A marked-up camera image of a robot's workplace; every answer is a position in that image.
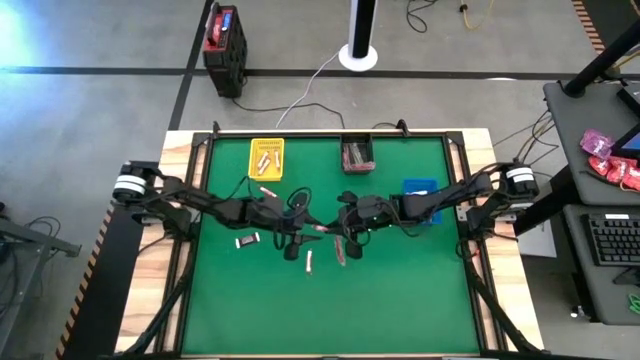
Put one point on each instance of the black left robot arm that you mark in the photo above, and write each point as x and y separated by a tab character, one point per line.
210	205

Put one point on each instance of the red candy bag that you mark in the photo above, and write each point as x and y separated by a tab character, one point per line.
607	167
632	177

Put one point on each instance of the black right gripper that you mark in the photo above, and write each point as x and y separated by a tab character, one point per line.
372	210

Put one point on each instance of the black hazard striped platform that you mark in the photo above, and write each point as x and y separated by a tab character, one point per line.
100	300

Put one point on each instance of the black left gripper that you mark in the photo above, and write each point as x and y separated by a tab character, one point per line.
270	212

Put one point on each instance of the grey desk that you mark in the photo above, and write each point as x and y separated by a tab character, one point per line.
575	130

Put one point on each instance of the yellow plastic basket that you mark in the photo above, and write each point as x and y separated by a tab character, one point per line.
267	176

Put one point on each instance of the green table mat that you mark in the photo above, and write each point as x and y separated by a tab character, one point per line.
325	310

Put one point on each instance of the pink candy bag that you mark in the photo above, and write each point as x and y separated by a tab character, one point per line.
596	144

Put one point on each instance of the black frame clamp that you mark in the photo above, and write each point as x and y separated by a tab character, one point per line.
402	127
215	129

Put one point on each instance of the black monitor pole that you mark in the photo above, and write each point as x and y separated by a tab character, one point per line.
600	62

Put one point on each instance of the dark hazard striped mat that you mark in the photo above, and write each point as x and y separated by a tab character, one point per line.
615	15

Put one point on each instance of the black flat device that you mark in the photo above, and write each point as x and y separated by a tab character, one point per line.
632	97

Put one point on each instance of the tablet with blue screen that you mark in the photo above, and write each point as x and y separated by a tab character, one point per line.
632	144

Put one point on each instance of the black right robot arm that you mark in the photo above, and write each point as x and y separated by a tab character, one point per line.
450	195

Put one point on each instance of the black plastic bin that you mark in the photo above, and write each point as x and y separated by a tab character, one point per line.
367	150

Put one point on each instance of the black keyboard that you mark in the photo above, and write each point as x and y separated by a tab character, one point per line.
615	240

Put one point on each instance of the brown white candy bar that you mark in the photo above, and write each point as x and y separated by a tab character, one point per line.
418	192
247	240

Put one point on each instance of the grey metal cart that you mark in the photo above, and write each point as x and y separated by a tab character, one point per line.
30	237

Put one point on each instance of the slim red white candy bar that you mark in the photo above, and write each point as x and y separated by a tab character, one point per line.
276	159
309	261
265	167
262	159
320	228
269	192

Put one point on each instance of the black monitor foot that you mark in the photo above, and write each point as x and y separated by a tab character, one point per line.
631	276

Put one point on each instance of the blue plastic bin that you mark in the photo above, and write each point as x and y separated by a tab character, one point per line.
425	185

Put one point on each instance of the white black floor stand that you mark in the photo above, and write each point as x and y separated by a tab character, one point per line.
362	25

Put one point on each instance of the red black power station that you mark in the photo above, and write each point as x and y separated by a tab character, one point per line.
227	65

